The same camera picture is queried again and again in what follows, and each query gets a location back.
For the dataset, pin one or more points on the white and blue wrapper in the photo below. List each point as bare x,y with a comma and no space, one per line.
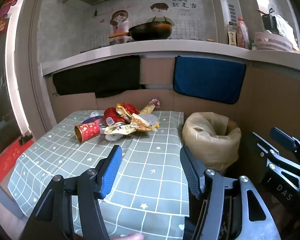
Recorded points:
113,137

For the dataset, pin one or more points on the white gold printed wrapper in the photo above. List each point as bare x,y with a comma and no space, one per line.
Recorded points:
117,129

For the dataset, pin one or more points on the pink orange snack packet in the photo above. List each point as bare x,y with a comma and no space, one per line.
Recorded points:
150,106

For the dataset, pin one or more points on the black utensil holder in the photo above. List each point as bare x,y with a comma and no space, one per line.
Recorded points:
268,21

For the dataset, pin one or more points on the red floor mat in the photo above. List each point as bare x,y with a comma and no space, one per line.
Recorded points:
7,160

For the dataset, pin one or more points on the grey kitchen countertop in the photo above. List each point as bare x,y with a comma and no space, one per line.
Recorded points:
165,48

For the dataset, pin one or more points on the person's left hand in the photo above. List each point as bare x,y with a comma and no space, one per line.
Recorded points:
132,237

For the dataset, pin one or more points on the cartoon wall sticker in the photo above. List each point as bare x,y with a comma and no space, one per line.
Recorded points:
160,10

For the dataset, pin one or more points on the pink plastic basket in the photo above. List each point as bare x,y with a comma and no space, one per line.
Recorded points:
272,43

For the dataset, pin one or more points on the red gold wrapper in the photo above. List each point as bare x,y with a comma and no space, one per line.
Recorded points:
127,108

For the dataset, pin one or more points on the red soda can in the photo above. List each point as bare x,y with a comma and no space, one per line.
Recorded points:
112,116

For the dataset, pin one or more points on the white hanging cloth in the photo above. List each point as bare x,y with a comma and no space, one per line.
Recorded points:
286,28

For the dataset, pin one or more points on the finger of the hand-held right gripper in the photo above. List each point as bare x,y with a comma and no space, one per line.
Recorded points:
282,137
261,145

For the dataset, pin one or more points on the sauce bottle with yellow label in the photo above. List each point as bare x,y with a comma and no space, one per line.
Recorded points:
231,36

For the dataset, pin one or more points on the brown cardboard panel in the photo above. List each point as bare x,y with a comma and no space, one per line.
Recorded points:
272,100

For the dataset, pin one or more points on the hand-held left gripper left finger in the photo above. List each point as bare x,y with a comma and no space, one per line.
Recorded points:
112,170

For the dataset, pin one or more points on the small black object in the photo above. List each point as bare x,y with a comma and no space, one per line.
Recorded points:
25,140

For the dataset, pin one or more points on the black cloth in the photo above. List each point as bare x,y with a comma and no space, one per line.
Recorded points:
97,76

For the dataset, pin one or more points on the glass door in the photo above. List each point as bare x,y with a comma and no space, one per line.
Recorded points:
1,100

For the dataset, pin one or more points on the red patterned paper cup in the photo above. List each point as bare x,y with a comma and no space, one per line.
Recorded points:
87,131

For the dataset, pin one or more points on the gold snack wrapper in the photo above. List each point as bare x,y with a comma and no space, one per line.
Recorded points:
140,124

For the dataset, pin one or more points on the red festive window sticker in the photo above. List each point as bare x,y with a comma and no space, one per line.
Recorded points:
2,15

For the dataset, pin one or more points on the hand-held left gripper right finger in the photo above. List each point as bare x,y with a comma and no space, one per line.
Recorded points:
190,172

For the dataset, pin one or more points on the grey checked tablecloth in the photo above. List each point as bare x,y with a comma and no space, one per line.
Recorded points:
145,160

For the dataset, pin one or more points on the blue towel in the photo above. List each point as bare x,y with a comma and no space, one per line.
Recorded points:
210,78

